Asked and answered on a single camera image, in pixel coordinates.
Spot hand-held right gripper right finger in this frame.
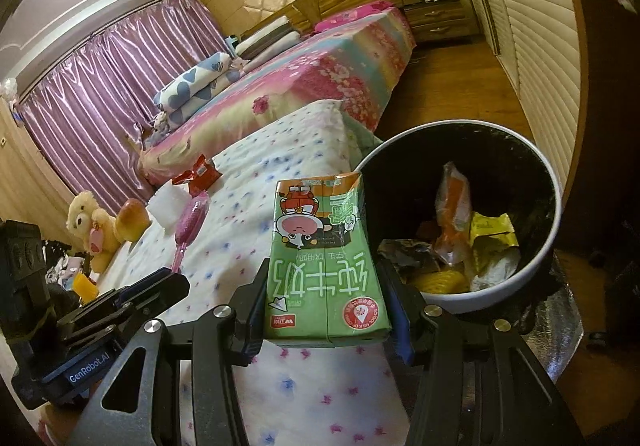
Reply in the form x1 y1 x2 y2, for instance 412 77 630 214
377 256 586 446

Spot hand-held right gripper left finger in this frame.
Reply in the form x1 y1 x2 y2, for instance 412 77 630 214
75 258 271 446

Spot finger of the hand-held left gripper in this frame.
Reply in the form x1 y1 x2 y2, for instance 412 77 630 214
62 275 192 349
56 268 173 327

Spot green milk carton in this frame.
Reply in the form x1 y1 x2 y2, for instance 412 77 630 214
262 170 392 345

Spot white bin with black liner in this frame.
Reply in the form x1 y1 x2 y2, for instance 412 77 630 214
356 122 564 317

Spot person's left hand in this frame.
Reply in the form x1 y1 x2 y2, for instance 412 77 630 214
37 388 96 446

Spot orange cup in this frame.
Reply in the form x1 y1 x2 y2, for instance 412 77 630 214
72 273 100 305

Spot pile of clothes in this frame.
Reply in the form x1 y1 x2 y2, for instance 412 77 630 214
44 252 87 288

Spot brown bread plush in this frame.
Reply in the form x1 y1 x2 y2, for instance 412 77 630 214
115 198 152 243

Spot yellow bubble wrap piece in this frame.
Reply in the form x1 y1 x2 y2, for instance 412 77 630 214
409 270 472 295

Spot white floral quilt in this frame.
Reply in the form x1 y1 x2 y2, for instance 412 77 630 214
89 98 417 446

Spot cream teddy bear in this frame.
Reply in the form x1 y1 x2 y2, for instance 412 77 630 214
66 189 124 273

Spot pink hairbrush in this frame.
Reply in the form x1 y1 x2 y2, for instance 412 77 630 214
169 190 212 275

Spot dark crumpled packet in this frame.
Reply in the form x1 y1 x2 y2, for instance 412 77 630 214
376 238 442 285

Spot white foam block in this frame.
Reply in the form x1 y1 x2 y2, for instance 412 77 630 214
149 185 189 228

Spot red snack packet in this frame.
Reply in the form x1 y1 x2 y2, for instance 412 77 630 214
171 153 224 200

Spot orange clear plastic packet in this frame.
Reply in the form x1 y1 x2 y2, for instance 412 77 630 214
431 161 474 268

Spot yellow snack packet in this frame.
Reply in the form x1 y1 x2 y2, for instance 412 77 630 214
469 211 519 273

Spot silver foil mat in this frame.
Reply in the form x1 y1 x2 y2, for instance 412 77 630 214
539 250 587 385

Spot purple curtain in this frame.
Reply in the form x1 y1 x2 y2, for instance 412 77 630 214
16 0 232 208

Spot heart pattern pillow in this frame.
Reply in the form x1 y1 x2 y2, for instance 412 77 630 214
152 51 247 128

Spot dark office chair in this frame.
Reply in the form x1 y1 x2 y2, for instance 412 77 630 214
584 215 640 348

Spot bed with pink floral sheet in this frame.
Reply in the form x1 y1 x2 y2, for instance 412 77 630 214
140 7 419 188

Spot grey striped pillow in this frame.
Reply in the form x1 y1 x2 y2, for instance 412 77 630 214
235 27 304 60

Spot white pillow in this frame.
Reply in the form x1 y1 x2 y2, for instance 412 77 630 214
235 16 292 50

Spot pink pillow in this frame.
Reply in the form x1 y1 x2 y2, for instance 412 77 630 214
313 0 397 33

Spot wooden nightstand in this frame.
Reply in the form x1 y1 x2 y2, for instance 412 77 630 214
401 0 482 45

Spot cream louvered wardrobe doors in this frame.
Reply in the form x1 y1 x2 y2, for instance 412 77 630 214
444 0 587 188

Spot dark wooden wardrobe panel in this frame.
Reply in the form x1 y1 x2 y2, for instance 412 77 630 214
554 0 640 228

